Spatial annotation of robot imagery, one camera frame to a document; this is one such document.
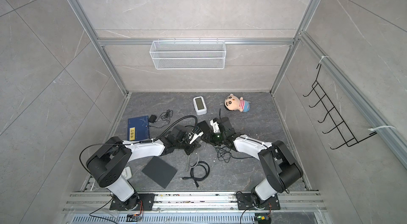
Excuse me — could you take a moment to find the white wire mesh basket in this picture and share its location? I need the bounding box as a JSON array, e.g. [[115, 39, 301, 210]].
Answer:
[[149, 40, 227, 70]]

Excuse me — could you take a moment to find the coiled thick black cable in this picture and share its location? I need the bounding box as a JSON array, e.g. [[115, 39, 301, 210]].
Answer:
[[182, 161, 211, 188]]

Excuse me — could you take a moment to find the blue booklet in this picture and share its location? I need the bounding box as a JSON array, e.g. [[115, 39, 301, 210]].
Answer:
[[127, 115, 150, 141]]

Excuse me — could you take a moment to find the white digital clock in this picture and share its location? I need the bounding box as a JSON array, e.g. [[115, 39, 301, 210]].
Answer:
[[193, 96, 207, 115]]

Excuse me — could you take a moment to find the aluminium mounting rail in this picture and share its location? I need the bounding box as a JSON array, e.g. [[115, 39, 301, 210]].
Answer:
[[62, 191, 327, 213]]

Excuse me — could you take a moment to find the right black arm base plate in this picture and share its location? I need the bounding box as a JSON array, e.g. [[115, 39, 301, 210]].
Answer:
[[235, 191, 281, 211]]

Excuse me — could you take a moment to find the flat black perforated box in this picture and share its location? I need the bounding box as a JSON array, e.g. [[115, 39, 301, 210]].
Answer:
[[142, 156, 178, 189]]

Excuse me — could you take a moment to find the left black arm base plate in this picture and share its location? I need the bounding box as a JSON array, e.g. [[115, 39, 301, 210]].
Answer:
[[109, 193, 155, 211]]

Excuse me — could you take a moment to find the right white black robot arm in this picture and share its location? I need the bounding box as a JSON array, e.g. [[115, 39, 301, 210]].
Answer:
[[209, 117, 303, 207]]

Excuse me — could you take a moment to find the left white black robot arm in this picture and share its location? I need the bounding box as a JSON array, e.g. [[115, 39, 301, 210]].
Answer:
[[79, 115, 203, 202]]

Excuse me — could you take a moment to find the black adapter with thin cord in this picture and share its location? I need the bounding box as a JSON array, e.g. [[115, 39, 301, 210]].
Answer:
[[148, 109, 173, 129]]

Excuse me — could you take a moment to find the cartoon boy plush doll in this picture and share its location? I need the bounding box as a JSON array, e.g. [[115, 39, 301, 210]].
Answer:
[[224, 94, 250, 112]]

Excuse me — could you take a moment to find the black wire hook rack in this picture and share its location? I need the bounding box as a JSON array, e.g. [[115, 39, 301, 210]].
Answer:
[[303, 64, 377, 150]]

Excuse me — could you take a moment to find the grey ethernet cable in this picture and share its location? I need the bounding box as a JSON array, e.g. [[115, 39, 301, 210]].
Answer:
[[185, 150, 200, 172]]

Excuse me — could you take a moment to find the thin black power adapter cable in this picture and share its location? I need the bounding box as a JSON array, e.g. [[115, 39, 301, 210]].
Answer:
[[214, 144, 255, 164]]

